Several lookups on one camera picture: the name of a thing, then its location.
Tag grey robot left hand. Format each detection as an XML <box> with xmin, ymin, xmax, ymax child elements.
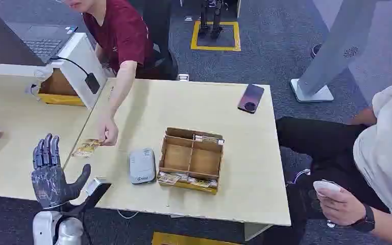
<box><xmin>31</xmin><ymin>133</ymin><xmax>92</xmax><ymax>210</ymax></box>

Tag yellow wooden box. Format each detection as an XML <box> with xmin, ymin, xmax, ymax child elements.
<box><xmin>37</xmin><ymin>68</ymin><xmax>86</xmax><ymax>107</ymax></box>

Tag dark shoe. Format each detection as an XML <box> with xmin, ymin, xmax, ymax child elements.
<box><xmin>310</xmin><ymin>43</ymin><xmax>323</xmax><ymax>59</ymax></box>

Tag black power cable with adapter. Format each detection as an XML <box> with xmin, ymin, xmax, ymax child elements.
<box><xmin>48</xmin><ymin>56</ymin><xmax>101</xmax><ymax>95</ymax></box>

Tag seated person beside table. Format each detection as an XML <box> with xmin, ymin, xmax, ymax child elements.
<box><xmin>275</xmin><ymin>72</ymin><xmax>392</xmax><ymax>245</ymax></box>

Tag wooden card box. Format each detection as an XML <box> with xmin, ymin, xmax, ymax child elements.
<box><xmin>157</xmin><ymin>127</ymin><xmax>225</xmax><ymax>195</ymax></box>

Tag card row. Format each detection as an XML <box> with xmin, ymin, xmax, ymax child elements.
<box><xmin>158</xmin><ymin>171</ymin><xmax>218</xmax><ymax>189</ymax></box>

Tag person's hand with watch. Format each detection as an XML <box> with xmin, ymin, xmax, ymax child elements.
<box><xmin>312</xmin><ymin>181</ymin><xmax>368</xmax><ymax>227</ymax></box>

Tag small white object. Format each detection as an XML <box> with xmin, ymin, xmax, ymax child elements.
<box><xmin>312</xmin><ymin>179</ymin><xmax>342</xmax><ymax>198</ymax></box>

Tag person's left hand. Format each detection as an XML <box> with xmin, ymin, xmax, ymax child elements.
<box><xmin>97</xmin><ymin>114</ymin><xmax>119</xmax><ymax>146</ymax></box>

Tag black wristwatch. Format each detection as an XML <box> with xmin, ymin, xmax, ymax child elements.
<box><xmin>351</xmin><ymin>203</ymin><xmax>376</xmax><ymax>233</ymax></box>

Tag white laptop riser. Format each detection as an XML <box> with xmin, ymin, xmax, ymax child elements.
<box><xmin>0</xmin><ymin>32</ymin><xmax>107</xmax><ymax>110</ymax></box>

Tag white kiosk stand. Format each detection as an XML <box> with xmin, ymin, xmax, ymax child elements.
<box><xmin>290</xmin><ymin>0</ymin><xmax>388</xmax><ymax>104</ymax></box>

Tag grey flat device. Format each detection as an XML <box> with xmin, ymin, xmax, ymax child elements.
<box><xmin>129</xmin><ymin>148</ymin><xmax>157</xmax><ymax>185</ymax></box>

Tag yellow floor tape square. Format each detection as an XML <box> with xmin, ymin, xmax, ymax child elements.
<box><xmin>190</xmin><ymin>21</ymin><xmax>241</xmax><ymax>52</ymax></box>

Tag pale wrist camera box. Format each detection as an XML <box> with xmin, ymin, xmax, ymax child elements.
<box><xmin>83</xmin><ymin>177</ymin><xmax>112</xmax><ymax>208</ymax></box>

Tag yellow floor tape strip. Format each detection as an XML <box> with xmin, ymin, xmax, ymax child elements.
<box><xmin>151</xmin><ymin>231</ymin><xmax>244</xmax><ymax>245</ymax></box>

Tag person across desk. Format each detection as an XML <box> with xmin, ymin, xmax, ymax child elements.
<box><xmin>55</xmin><ymin>0</ymin><xmax>180</xmax><ymax>146</ymax></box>

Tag grey laptop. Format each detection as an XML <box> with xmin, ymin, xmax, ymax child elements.
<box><xmin>0</xmin><ymin>0</ymin><xmax>79</xmax><ymax>67</ymax></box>

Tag thin white hanging cable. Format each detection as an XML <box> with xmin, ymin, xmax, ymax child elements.
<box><xmin>117</xmin><ymin>209</ymin><xmax>140</xmax><ymax>220</ymax></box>

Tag dark smartphone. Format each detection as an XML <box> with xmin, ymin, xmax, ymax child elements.
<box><xmin>237</xmin><ymin>84</ymin><xmax>265</xmax><ymax>114</ymax></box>

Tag card stack in narrow slot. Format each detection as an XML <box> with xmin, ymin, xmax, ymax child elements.
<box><xmin>194</xmin><ymin>134</ymin><xmax>225</xmax><ymax>145</ymax></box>

